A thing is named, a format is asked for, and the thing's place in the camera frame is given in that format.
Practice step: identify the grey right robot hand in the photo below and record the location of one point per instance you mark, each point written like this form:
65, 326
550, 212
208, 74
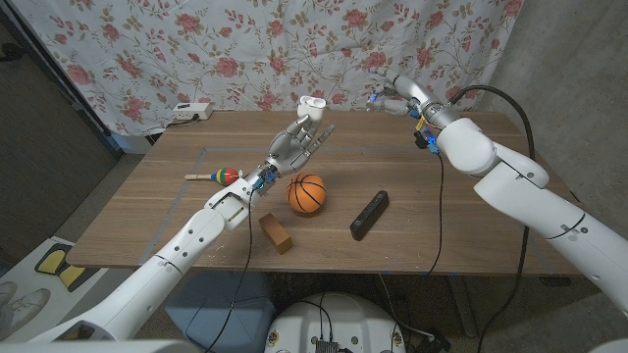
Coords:
417, 95

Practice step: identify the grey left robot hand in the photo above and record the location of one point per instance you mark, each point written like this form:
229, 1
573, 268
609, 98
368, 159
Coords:
289, 147

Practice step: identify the white AirPods case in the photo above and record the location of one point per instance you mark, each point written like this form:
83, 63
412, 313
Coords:
311, 108

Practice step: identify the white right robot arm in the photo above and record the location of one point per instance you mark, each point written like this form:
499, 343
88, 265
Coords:
530, 196

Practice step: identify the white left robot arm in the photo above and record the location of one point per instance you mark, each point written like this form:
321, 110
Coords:
176, 250

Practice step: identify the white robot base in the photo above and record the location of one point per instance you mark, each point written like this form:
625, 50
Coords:
338, 318

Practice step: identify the orange-brown wooden block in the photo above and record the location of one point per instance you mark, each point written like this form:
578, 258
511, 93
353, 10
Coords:
276, 233

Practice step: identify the black TV remote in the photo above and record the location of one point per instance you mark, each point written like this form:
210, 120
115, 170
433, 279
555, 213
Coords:
369, 216

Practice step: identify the orange basketball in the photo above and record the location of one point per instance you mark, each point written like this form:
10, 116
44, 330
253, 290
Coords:
306, 192

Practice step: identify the colourful wooden maraca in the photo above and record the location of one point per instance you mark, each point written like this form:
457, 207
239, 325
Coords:
226, 176

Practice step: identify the white power strip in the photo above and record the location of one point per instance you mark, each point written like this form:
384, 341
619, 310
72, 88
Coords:
192, 111

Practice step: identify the floral cloth backdrop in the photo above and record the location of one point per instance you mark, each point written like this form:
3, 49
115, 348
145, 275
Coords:
196, 49

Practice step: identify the grey table leg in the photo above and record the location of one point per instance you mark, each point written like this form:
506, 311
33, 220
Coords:
463, 304

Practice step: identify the dark perforated panel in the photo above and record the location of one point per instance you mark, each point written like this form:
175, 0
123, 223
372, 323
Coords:
49, 147

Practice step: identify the black power adapter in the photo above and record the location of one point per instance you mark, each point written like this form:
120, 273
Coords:
434, 344

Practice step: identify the white shoe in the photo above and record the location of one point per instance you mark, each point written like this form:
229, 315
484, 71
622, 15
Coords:
27, 306
6, 292

